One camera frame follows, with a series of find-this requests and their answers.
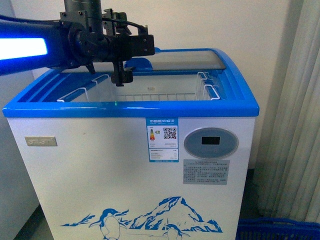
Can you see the grey instruction sticker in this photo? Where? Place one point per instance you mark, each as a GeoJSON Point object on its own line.
{"type": "Point", "coordinates": [205, 172]}

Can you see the silver brand nameplate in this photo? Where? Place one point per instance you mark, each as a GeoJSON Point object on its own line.
{"type": "Point", "coordinates": [41, 141]}

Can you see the blue energy label sticker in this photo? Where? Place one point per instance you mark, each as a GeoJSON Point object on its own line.
{"type": "Point", "coordinates": [163, 139]}

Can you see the oval grey control panel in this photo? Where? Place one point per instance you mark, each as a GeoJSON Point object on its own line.
{"type": "Point", "coordinates": [211, 143]}

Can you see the blue plastic shopping basket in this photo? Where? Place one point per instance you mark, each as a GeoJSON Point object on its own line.
{"type": "Point", "coordinates": [269, 228]}

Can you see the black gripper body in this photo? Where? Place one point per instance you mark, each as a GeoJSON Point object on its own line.
{"type": "Point", "coordinates": [130, 40]}

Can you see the white chest freezer blue rim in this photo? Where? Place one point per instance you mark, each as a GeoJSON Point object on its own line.
{"type": "Point", "coordinates": [98, 182]}

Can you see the white wire freezer basket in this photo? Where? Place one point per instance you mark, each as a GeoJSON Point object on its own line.
{"type": "Point", "coordinates": [146, 88]}

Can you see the white vertical blinds curtain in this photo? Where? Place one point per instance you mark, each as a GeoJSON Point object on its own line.
{"type": "Point", "coordinates": [287, 171]}

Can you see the black robot arm blue light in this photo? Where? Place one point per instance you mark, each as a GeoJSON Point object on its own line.
{"type": "Point", "coordinates": [83, 35]}

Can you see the glass sliding freezer lid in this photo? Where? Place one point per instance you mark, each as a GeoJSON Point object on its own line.
{"type": "Point", "coordinates": [179, 59]}

